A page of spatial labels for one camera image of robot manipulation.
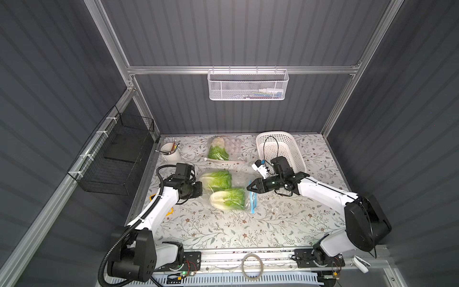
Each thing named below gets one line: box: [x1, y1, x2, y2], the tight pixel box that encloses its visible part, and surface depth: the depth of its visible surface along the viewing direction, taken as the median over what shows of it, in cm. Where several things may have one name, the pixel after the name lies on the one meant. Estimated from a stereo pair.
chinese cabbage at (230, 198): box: [209, 187, 246, 210], surface depth 84 cm
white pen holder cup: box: [160, 142, 182, 164], surface depth 101 cm
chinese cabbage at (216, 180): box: [199, 169, 232, 192], surface depth 91 cm
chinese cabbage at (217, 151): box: [207, 136, 231, 161], surface depth 104 cm
